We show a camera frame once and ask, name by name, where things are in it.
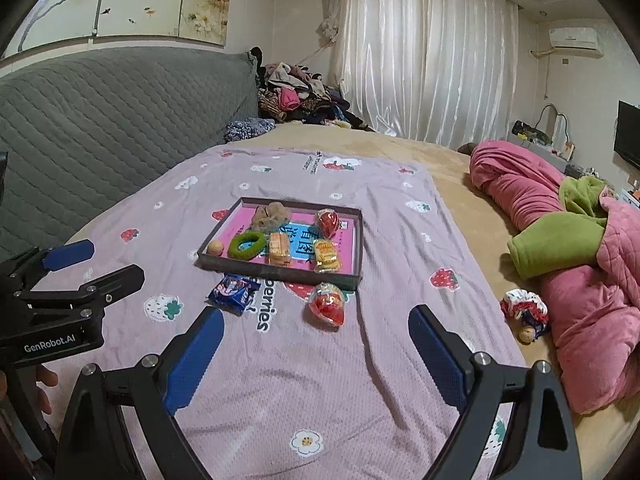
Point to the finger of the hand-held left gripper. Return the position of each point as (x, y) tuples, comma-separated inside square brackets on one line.
[(110, 282), (67, 255)]

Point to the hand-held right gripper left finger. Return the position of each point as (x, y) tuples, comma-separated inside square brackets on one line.
[(195, 360)]

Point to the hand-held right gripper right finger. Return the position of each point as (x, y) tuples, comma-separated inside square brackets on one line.
[(437, 360)]

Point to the blue cookie packet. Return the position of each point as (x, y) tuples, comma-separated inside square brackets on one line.
[(232, 294)]

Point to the walnut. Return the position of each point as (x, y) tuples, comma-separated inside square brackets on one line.
[(215, 248)]

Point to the green fuzzy scrunchie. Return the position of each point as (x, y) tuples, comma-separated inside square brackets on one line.
[(235, 247)]

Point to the red egg toy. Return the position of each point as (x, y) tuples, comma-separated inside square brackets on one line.
[(328, 222), (327, 306)]

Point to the dark cardboard box tray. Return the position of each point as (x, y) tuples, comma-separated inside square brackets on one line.
[(300, 278)]

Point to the clear-wrapped yellow cake packet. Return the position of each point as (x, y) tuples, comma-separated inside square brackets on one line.
[(280, 250)]

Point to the red label yellow cake packet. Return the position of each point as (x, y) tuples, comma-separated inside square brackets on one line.
[(326, 256)]

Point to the person's left hand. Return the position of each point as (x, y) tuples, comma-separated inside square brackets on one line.
[(46, 377)]

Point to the small doll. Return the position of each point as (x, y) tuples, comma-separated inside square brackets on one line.
[(522, 310)]

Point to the lilac strawberry print blanket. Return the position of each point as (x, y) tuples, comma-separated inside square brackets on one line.
[(390, 260)]

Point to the grey quilted headboard cover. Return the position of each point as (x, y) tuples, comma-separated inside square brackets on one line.
[(100, 120)]

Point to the beige scrunchie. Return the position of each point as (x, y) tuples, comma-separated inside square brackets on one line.
[(270, 216)]

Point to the pink quilt with green lining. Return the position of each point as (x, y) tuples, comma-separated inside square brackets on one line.
[(590, 300)]

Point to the beige bed sheet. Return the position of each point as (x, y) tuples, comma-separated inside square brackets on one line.
[(450, 185)]

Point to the dark floral cloth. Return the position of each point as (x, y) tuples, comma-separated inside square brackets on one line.
[(247, 130)]

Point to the dark brown cloth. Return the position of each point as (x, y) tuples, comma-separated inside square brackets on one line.
[(467, 148)]

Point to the white dresser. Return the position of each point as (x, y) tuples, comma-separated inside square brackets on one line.
[(545, 152)]

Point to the arched mirror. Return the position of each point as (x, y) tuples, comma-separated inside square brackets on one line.
[(547, 120)]

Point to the pile of clothes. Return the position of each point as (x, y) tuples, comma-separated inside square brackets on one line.
[(300, 92)]

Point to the black television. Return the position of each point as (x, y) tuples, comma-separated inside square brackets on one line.
[(629, 132)]

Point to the white curtain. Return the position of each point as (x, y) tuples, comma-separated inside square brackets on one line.
[(425, 50)]

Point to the white air conditioner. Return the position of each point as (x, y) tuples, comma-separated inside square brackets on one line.
[(574, 40)]

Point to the floral wall painting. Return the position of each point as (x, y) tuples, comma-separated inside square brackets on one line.
[(150, 0)]

